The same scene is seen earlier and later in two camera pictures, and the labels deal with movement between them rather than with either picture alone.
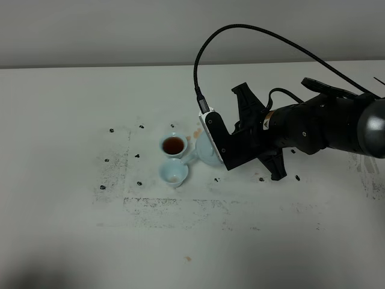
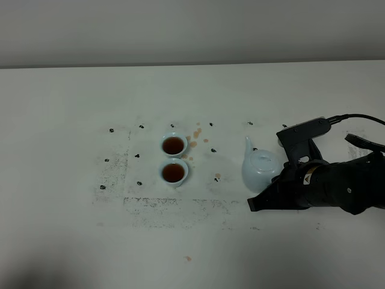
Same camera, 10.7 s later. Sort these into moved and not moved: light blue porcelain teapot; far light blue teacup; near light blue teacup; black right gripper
Moved: black right gripper; light blue porcelain teapot
Not moved: near light blue teacup; far light blue teacup
